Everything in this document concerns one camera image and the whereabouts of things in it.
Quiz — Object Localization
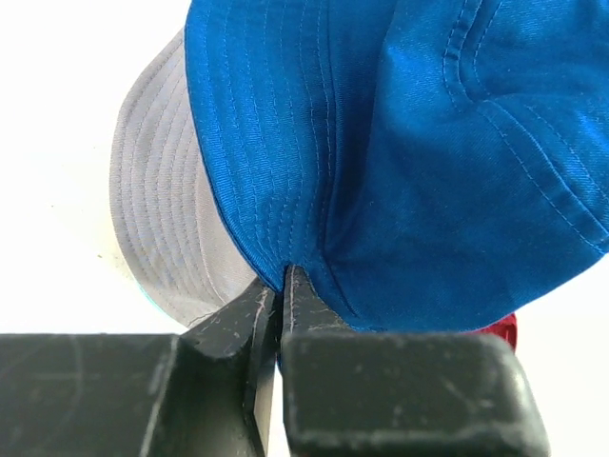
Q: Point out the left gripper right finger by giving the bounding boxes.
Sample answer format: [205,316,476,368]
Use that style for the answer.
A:
[280,266,349,456]

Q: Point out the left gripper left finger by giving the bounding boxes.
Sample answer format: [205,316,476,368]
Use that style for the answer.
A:
[181,280,276,456]

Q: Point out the grey bucket hat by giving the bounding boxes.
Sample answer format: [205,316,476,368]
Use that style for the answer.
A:
[109,33,255,328]

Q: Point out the teal bucket hat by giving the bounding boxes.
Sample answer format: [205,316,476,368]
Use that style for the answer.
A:
[136,281,178,321]

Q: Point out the blue hat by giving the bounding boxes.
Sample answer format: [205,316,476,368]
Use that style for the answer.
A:
[185,1,608,331]

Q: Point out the dark red hat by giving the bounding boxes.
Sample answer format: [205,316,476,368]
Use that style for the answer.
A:
[483,313,518,350]

